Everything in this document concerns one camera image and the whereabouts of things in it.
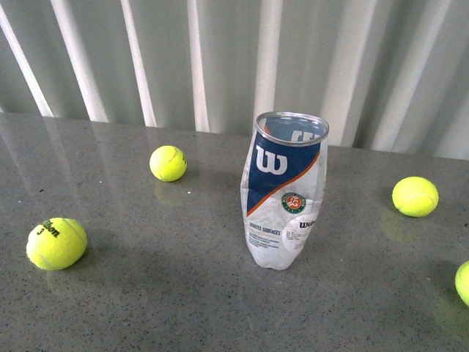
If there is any yellow wilson tennis ball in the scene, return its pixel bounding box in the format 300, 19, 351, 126
391, 176, 439, 218
26, 218, 88, 271

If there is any far yellow Wilson tennis ball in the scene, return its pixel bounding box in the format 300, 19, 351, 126
391, 176, 439, 218

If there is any yellow tennis ball right edge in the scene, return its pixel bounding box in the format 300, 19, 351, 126
454, 261, 469, 306

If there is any white pleated curtain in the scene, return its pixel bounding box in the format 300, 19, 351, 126
1, 1, 468, 159

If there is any middle yellow tennis ball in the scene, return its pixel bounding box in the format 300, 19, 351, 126
149, 145, 187, 182

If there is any near yellow Wilson tennis ball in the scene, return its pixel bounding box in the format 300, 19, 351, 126
26, 218, 88, 271

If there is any clear Wilson tennis ball can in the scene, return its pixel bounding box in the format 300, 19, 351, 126
240, 111, 329, 271

